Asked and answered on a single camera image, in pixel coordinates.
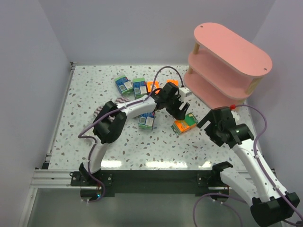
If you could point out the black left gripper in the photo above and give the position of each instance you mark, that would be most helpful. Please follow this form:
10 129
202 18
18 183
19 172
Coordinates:
177 108

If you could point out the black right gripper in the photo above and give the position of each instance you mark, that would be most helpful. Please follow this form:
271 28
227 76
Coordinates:
211 128

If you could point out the orange sponge box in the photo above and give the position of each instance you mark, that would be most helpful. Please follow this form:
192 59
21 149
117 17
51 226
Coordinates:
175 82
151 87
182 126

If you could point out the green sponge pack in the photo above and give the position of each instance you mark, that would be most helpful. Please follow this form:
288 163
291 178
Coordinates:
146 121
140 88
124 85

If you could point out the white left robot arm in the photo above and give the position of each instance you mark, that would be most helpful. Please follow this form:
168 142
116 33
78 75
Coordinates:
109 123

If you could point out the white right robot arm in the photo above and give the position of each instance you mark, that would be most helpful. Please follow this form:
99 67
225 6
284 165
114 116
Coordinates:
269 201

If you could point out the pink three-tier shelf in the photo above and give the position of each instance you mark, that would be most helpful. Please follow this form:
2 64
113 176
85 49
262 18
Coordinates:
224 68

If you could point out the purple striped sponge in wrap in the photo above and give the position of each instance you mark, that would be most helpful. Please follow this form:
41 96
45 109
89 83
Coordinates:
121 100

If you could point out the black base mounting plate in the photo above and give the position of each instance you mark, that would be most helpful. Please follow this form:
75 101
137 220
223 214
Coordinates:
159 182

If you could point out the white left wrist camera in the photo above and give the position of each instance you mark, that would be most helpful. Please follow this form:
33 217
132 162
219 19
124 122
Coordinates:
185 92

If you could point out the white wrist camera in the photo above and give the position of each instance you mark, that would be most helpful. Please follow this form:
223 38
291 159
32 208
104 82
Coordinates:
185 92
235 115

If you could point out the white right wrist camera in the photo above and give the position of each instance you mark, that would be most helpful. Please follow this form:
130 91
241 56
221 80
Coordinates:
235 115

